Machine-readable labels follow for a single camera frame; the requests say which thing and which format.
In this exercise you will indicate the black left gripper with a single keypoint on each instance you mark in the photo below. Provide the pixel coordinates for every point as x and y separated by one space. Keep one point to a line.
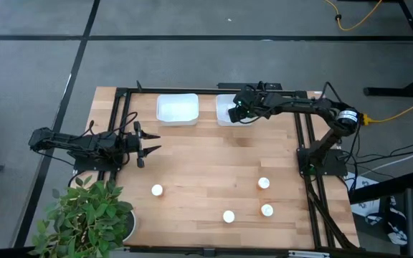
133 143

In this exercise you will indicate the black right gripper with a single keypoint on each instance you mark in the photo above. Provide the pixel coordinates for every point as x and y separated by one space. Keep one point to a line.
247 102

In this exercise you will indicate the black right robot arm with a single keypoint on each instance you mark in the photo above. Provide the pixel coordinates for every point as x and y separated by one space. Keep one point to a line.
299 104

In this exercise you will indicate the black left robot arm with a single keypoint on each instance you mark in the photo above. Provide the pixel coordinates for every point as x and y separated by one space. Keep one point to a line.
70 141

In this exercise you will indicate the white plastic bin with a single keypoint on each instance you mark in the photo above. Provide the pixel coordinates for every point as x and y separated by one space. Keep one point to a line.
178 109
222 114

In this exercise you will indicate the black bar device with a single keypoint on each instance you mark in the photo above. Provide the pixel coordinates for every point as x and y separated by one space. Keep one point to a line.
228 86

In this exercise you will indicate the white plant pot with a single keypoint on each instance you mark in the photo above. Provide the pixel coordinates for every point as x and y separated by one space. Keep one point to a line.
129 225

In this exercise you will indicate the green leafy plant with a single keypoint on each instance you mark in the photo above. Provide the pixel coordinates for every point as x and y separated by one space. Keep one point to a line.
84 215

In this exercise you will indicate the blue white patterned bag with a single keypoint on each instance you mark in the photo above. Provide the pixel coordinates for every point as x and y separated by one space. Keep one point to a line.
364 208

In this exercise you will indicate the black aluminium table frame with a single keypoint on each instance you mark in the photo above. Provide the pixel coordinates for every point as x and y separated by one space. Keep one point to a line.
120 91

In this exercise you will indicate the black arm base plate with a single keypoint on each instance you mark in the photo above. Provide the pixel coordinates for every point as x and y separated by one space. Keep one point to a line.
335 163
84 165

